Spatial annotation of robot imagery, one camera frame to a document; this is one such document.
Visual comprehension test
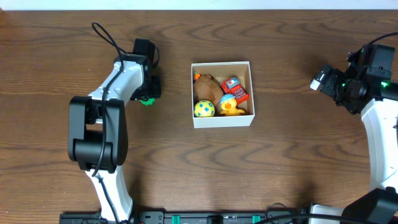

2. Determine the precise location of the green round toy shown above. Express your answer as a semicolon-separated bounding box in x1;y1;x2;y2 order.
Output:
141;98;155;106

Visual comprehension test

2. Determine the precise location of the brown plush capybara toy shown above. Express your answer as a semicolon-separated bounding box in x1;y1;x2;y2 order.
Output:
193;72;224;105

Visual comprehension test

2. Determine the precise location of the yellow ball with blue letters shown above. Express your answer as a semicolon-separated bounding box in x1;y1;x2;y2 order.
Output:
194;100;215;118

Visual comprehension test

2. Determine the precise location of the yellow rubber duck toy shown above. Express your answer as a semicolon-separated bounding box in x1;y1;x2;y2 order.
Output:
220;93;246;116

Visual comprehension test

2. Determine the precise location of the red toy fire truck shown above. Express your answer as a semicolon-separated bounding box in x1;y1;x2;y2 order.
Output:
220;77;249;105

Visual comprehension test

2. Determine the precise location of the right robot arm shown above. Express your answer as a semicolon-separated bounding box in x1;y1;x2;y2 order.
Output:
308;65;397;223

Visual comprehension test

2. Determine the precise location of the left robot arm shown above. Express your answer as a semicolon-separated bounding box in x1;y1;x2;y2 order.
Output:
68;54;160;223

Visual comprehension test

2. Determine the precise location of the white cardboard box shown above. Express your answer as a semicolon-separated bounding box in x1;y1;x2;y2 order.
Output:
192;62;255;128

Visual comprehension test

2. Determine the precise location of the left black cable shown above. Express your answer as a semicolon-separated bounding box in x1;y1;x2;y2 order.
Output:
91;21;128;224

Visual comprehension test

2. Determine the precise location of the black cable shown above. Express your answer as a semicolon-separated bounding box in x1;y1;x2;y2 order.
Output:
91;21;128;224
366;31;398;46

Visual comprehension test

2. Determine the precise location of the right black cable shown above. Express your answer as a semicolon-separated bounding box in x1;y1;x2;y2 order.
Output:
366;31;398;46

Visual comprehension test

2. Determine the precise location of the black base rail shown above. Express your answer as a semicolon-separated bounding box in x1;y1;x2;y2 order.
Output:
59;210;293;224

